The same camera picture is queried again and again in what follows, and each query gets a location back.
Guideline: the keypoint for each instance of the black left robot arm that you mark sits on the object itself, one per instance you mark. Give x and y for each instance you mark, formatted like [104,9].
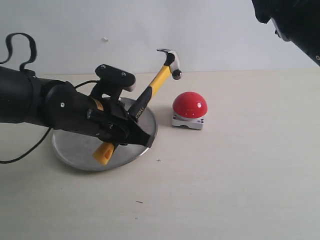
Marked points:
[25,98]

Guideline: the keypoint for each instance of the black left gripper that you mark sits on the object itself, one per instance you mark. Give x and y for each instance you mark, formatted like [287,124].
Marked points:
[110,121]

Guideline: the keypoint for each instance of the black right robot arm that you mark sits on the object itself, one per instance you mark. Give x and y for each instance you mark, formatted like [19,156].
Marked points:
[296,21]

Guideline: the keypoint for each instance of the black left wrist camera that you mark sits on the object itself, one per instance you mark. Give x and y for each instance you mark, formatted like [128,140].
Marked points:
[112,81]

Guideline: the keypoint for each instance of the yellow black claw hammer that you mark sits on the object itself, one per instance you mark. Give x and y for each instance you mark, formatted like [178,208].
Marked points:
[170,68]

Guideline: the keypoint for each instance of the round stainless steel plate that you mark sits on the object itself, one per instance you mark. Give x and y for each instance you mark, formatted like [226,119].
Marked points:
[76,150]

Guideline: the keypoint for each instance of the red dome push button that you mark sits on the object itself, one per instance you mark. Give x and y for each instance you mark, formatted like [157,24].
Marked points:
[189,110]

